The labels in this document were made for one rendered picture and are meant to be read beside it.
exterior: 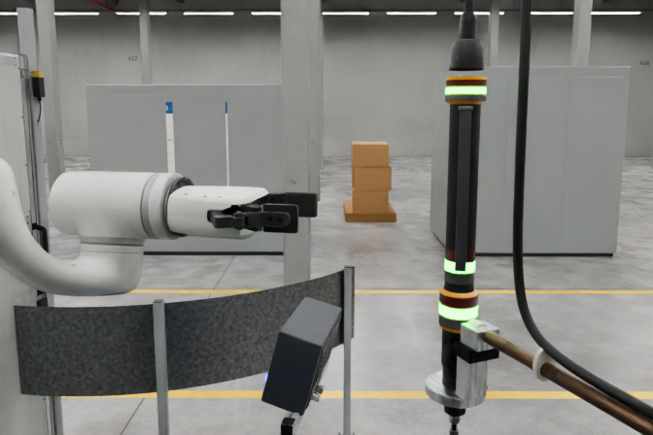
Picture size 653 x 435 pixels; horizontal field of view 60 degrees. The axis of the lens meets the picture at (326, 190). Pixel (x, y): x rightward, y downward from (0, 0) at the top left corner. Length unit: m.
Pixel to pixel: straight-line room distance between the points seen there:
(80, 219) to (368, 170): 8.13
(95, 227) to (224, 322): 1.92
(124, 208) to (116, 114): 6.40
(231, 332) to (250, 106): 4.39
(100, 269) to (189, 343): 1.91
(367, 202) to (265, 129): 2.76
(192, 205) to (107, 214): 0.12
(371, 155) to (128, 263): 8.11
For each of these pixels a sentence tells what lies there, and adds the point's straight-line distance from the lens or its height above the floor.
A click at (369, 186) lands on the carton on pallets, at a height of 0.56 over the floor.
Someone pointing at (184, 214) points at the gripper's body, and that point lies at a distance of 0.67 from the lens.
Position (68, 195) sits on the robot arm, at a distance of 0.76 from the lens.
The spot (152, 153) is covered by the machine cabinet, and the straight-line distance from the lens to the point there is 7.00.
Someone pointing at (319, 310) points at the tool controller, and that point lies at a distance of 1.54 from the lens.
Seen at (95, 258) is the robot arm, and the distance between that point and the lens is 0.74.
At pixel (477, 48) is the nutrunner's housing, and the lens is 0.63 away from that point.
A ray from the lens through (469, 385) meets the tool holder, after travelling 0.68.
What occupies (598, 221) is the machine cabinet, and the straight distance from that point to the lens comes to 7.46.
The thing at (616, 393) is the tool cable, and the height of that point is 1.55.
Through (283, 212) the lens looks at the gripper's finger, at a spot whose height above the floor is 1.66.
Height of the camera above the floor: 1.77
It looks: 8 degrees down
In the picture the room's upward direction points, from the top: straight up
